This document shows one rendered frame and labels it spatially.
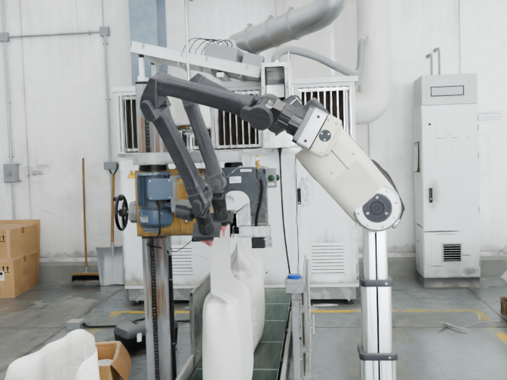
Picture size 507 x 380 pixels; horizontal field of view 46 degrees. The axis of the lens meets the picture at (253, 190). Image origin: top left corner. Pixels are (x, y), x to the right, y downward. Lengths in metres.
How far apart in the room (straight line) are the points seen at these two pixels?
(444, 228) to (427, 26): 2.25
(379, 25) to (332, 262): 2.28
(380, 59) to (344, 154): 3.99
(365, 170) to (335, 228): 3.56
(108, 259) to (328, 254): 2.69
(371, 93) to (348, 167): 3.92
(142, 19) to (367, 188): 5.02
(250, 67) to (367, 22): 1.33
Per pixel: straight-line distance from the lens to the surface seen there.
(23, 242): 6.96
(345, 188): 1.93
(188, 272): 5.66
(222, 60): 5.21
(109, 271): 6.97
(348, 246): 5.51
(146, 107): 1.92
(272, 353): 3.14
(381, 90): 5.81
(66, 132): 7.34
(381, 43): 5.88
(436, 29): 7.01
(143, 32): 6.68
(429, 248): 6.31
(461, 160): 6.31
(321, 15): 5.10
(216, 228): 2.18
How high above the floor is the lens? 1.38
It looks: 3 degrees down
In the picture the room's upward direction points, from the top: 2 degrees counter-clockwise
